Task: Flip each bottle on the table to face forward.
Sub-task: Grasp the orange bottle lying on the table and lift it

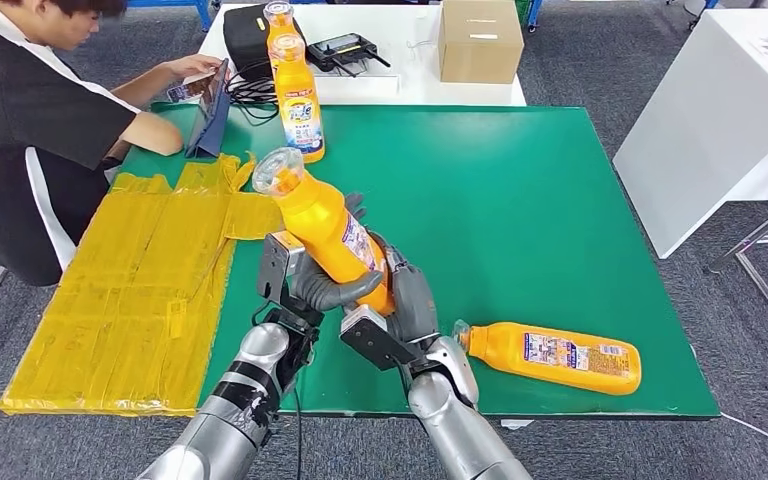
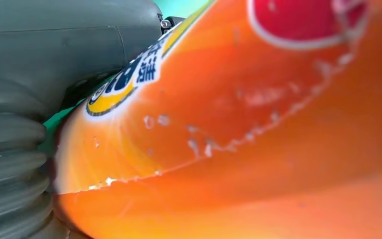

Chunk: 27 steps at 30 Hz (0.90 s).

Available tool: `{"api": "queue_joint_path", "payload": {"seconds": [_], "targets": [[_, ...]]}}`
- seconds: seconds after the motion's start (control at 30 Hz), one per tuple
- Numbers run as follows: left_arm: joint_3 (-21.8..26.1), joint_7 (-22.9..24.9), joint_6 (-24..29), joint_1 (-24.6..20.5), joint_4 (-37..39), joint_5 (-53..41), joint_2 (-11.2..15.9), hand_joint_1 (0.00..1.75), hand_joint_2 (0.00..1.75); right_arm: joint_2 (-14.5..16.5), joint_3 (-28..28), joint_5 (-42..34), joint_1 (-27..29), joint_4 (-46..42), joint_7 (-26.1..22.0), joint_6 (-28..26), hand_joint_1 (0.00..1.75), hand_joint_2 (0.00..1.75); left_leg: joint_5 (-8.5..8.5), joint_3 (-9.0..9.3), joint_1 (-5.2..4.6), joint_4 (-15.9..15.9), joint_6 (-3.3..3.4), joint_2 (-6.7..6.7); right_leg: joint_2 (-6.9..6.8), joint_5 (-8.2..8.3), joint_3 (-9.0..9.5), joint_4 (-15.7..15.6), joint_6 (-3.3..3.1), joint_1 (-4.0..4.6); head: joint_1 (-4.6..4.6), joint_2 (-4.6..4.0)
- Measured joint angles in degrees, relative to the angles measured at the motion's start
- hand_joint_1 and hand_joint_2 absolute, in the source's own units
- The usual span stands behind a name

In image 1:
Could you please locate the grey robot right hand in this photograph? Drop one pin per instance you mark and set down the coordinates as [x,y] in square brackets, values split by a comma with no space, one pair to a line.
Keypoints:
[414,305]

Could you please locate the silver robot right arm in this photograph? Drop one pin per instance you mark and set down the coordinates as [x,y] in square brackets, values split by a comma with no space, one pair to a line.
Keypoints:
[457,430]

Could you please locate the black remote controller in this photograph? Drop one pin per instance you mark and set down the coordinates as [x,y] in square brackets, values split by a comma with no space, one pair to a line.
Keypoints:
[339,50]

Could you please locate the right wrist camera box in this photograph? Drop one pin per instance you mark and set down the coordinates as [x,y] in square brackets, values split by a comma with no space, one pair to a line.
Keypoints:
[371,338]

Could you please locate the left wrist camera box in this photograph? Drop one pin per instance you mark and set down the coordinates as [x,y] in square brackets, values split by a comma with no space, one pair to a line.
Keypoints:
[274,272]

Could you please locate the green plastic crates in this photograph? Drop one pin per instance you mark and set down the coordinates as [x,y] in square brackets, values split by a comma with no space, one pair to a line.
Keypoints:
[523,8]

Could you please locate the tablet in blue case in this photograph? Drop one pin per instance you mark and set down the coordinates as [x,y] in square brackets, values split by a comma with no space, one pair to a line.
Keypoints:
[214,126]

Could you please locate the blue metal frame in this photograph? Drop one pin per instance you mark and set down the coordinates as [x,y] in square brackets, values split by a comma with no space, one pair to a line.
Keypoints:
[165,3]

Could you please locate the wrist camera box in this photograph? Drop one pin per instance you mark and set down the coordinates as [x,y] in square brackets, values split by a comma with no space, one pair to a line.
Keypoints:
[274,272]
[371,338]

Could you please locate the person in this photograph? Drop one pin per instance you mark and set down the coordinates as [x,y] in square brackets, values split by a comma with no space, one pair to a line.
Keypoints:
[26,132]

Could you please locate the black zipped carry case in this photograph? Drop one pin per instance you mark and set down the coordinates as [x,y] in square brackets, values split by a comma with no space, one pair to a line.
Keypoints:
[245,40]

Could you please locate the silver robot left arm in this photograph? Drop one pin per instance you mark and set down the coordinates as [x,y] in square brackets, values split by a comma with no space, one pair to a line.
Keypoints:
[238,411]

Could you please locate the brown cardboard box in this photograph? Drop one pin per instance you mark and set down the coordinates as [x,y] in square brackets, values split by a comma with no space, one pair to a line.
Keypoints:
[480,53]

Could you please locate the orange detergent bottle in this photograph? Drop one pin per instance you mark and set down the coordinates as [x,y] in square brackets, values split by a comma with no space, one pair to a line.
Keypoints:
[298,99]
[318,218]
[503,358]
[278,16]

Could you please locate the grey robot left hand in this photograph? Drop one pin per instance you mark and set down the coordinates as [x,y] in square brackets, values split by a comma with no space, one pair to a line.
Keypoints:
[321,295]

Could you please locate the flat white box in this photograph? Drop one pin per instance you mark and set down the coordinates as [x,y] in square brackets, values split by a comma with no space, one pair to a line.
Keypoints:
[361,86]

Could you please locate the grey metal table frame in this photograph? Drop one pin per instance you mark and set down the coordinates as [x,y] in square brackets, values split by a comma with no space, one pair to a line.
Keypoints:
[755,228]

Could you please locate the green table mat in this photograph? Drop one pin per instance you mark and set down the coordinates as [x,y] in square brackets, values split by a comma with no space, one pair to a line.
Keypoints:
[490,199]

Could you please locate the white side table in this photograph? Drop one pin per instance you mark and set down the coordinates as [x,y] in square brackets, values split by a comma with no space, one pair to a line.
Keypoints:
[702,132]

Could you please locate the yellow taped cardboard sheet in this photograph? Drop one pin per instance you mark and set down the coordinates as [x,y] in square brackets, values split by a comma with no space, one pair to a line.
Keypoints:
[106,318]

